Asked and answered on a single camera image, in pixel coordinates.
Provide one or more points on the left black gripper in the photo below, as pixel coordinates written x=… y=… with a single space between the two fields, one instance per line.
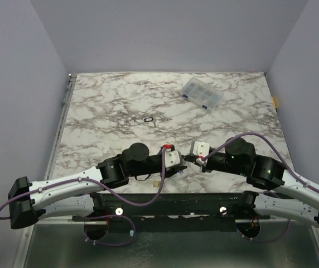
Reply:
x=170 y=172

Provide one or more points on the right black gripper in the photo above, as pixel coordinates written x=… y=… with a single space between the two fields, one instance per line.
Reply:
x=202 y=166

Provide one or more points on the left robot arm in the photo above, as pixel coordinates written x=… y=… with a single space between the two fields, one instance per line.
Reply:
x=32 y=201

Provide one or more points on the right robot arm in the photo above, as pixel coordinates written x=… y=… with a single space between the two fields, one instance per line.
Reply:
x=284 y=193

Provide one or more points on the clear plastic organizer box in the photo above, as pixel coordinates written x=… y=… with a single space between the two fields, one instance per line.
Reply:
x=202 y=94

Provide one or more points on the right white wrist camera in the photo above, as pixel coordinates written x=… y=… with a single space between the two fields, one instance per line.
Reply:
x=199 y=148

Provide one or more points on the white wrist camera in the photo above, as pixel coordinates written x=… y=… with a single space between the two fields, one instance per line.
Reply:
x=173 y=159
x=199 y=148

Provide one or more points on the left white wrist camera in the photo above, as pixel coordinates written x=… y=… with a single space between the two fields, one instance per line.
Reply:
x=173 y=159

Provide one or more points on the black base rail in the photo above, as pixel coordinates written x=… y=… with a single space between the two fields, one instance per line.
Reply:
x=171 y=213

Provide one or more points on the left aluminium side rail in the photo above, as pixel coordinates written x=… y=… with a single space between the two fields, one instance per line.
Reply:
x=60 y=127

